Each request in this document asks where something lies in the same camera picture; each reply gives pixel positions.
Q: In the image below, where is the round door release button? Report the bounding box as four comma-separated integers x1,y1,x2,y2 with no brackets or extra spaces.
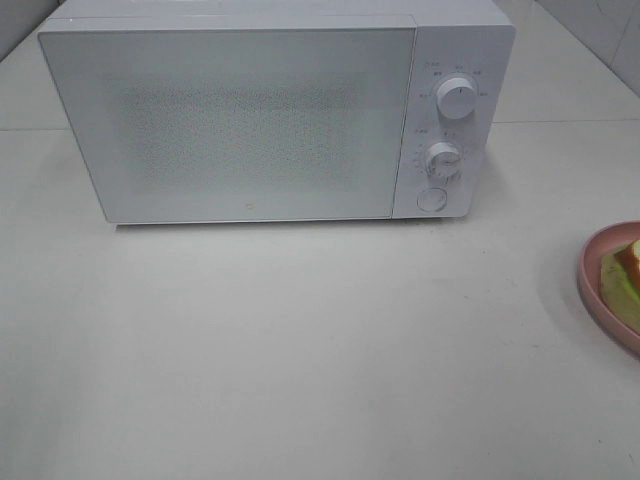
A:
416,187,447,213

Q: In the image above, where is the pink round plate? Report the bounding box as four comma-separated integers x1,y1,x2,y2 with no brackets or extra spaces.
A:
576,220,639,358

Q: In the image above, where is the white microwave door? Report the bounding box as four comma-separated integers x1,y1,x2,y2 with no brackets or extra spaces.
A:
40,29,414,224

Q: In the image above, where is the lower white timer knob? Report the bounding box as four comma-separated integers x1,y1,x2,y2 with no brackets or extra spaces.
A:
425,142,462,179

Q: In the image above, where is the upper white power knob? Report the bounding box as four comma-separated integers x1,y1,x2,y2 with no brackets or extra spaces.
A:
435,73,478,120

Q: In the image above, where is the white microwave oven body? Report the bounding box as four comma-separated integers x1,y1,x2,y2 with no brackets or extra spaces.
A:
38,1,516,220

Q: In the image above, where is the toast sandwich with filling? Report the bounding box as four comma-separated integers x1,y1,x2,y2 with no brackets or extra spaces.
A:
600,240,639,333

